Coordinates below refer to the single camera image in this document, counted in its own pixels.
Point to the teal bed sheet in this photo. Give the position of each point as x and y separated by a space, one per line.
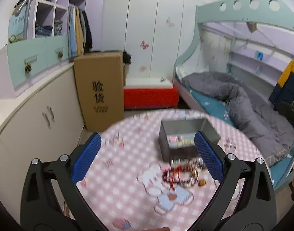
281 172

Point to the lilac cubby shelf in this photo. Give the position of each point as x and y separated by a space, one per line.
44 13

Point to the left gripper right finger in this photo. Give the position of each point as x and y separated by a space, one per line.
244 199

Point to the green plant decoration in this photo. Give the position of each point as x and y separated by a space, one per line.
15 38

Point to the pink checkered bear tablecloth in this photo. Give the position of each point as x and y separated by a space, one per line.
124 185

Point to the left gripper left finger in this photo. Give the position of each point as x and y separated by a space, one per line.
51 199

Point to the mint drawer unit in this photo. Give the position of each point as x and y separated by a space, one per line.
41 53

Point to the hanging clothes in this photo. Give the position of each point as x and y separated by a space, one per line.
78 31

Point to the grey metal handrail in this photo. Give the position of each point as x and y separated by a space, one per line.
25 4

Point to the pine cone drawer ornament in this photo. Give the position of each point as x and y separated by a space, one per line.
28 68

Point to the yellow navy jacket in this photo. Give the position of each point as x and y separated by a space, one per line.
284 89

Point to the small blue box on shelf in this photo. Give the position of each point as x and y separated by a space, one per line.
259 56

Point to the cream low cabinet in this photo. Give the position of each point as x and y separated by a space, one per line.
46 126

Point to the white wardrobe doors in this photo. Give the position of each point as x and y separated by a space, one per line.
153 32

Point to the tall brown cardboard box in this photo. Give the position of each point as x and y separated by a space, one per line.
99 84

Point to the grey quilt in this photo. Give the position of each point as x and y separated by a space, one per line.
269 131

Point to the black clothing behind box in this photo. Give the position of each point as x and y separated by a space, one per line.
126 58

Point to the mint green bunk bed frame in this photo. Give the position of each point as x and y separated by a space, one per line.
227 35

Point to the grey metal tin box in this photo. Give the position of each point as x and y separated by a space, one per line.
185 129

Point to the red storage bench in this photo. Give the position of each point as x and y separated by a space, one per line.
149 93

